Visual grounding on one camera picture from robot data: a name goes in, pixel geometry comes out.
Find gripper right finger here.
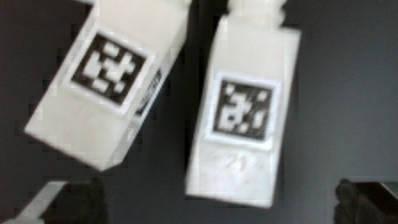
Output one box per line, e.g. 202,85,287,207
333,179,398,224

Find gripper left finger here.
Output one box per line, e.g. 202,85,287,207
5,178,108,224

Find white leg with tag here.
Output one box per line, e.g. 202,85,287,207
186,0,300,208

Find white leg centre right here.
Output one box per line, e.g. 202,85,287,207
24,0,191,170

